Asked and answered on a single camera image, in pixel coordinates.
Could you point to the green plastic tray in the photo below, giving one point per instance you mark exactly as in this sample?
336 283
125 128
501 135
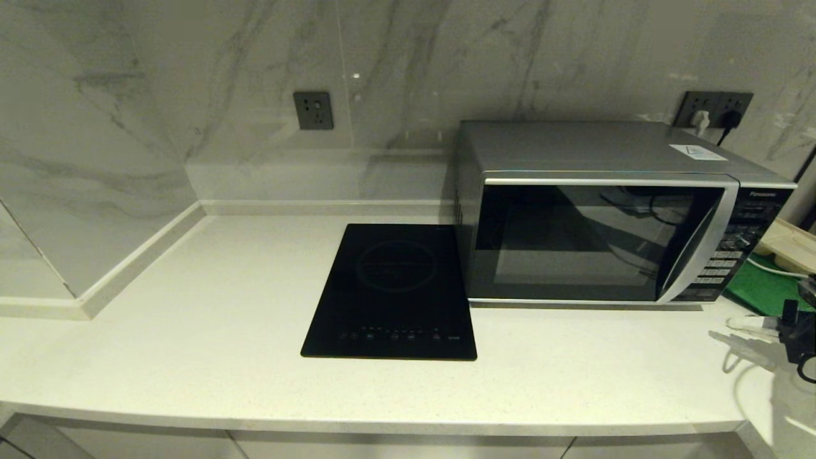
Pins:
765 287

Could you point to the silver microwave oven body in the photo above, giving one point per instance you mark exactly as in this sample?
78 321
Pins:
574 146

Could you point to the dark grey wall socket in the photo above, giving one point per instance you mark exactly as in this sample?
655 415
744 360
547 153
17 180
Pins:
313 110
739 102
687 102

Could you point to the cream power strip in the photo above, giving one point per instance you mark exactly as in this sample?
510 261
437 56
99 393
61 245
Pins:
790 245

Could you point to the black induction cooktop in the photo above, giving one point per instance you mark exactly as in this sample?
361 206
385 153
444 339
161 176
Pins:
389 287

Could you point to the angled grey cabinet panel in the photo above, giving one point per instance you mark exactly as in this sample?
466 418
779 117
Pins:
32 443

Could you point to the beige drawer front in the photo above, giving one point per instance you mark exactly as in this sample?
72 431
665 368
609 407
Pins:
395 449

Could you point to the beige cabinet door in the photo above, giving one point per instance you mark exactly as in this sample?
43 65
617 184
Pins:
650 451
153 446

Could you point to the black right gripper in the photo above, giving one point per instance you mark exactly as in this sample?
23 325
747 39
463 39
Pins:
800 335

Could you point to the white power plug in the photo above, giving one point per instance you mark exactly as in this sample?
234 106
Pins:
701 121

